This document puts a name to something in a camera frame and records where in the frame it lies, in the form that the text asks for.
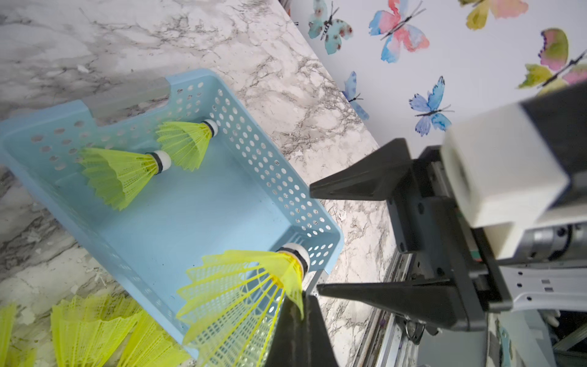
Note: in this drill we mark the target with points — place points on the yellow shuttlecock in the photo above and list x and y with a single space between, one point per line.
234 301
11 355
87 331
117 177
187 142
151 345

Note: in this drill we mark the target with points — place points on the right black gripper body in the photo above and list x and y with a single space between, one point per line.
454 280

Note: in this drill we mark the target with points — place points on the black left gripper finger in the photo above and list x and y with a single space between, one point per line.
301 337

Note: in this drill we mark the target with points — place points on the light blue perforated storage box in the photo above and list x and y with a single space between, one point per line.
244 196

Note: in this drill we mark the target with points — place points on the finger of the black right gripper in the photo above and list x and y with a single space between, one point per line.
434 301
373 178

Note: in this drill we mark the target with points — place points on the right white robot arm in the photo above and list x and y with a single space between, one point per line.
548 273

